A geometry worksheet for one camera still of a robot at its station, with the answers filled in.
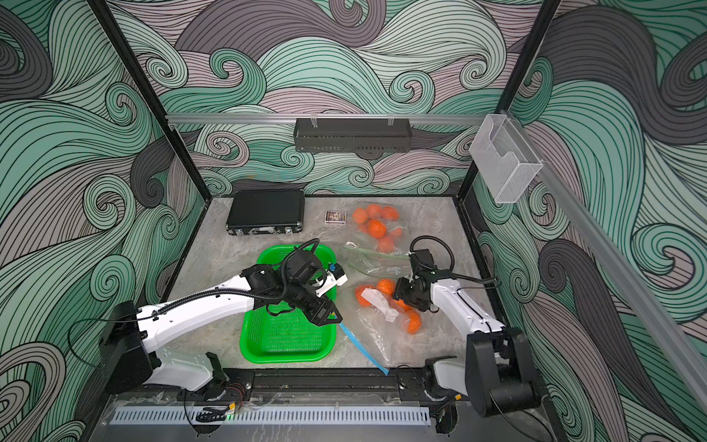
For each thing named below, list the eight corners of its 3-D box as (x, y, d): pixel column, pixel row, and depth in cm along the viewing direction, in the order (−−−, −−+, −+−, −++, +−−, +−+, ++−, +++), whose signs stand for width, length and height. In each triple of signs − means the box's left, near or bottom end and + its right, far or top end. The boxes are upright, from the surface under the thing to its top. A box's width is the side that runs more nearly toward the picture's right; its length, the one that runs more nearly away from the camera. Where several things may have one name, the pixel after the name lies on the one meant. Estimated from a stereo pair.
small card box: (324, 224, 113) (323, 220, 112) (325, 215, 117) (324, 211, 115) (346, 224, 113) (346, 220, 112) (346, 215, 117) (346, 211, 115)
